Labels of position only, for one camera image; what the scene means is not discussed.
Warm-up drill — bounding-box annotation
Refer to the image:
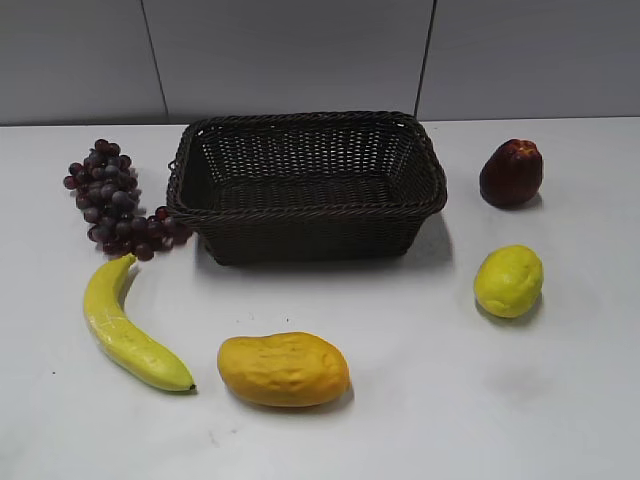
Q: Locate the dark woven wicker basket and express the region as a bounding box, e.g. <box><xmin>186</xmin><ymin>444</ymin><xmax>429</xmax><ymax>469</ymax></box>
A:
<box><xmin>166</xmin><ymin>111</ymin><xmax>448</xmax><ymax>265</ymax></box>

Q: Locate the purple grape bunch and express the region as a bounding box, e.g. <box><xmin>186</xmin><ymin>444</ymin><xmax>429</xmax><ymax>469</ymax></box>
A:
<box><xmin>63</xmin><ymin>139</ymin><xmax>192</xmax><ymax>261</ymax></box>

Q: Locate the orange yellow mango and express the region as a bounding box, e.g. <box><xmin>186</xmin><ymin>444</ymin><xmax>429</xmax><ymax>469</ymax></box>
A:
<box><xmin>217</xmin><ymin>332</ymin><xmax>351</xmax><ymax>408</ymax></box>

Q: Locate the yellow lemon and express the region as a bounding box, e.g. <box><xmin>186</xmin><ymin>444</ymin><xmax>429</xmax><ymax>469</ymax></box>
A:
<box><xmin>473</xmin><ymin>244</ymin><xmax>544</xmax><ymax>319</ymax></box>

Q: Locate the dark red apple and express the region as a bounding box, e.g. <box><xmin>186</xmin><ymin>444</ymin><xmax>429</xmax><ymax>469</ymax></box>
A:
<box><xmin>479</xmin><ymin>139</ymin><xmax>544</xmax><ymax>208</ymax></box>

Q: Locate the yellow banana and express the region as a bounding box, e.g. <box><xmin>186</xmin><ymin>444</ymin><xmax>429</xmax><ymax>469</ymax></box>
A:
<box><xmin>83</xmin><ymin>254</ymin><xmax>196</xmax><ymax>392</ymax></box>

